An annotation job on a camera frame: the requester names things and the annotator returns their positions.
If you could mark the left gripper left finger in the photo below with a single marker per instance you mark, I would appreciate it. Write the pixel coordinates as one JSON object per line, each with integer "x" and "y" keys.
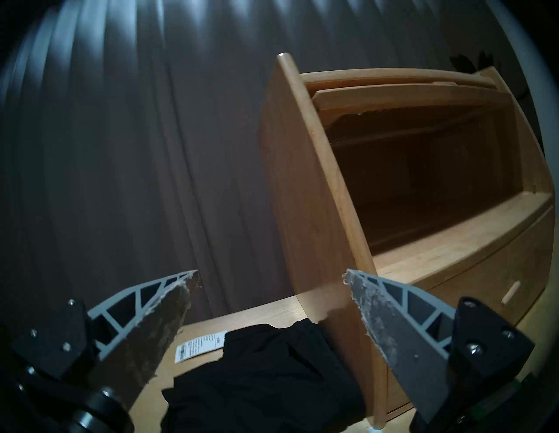
{"x": 144, "y": 331}

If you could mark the grey pleated curtain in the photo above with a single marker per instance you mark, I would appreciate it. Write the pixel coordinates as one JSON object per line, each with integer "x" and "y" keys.
{"x": 131, "y": 152}

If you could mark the wooden drawer with peg knob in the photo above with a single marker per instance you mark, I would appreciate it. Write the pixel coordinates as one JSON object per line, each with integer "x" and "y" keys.
{"x": 489, "y": 279}

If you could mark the black shirt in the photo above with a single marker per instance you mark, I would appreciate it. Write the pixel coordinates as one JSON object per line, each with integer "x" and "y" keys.
{"x": 266, "y": 379}

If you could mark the tall dark leafy plant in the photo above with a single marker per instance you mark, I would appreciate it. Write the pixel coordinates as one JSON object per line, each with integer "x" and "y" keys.
{"x": 469, "y": 61}

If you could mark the wooden cabinet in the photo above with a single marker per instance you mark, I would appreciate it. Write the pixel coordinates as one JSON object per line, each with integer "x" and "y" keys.
{"x": 305, "y": 196}

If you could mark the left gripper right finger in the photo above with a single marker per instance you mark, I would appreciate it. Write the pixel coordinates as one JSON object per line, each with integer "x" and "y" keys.
{"x": 406, "y": 340}

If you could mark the white printed paper label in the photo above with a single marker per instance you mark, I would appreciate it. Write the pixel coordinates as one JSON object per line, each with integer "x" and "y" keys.
{"x": 198, "y": 345}

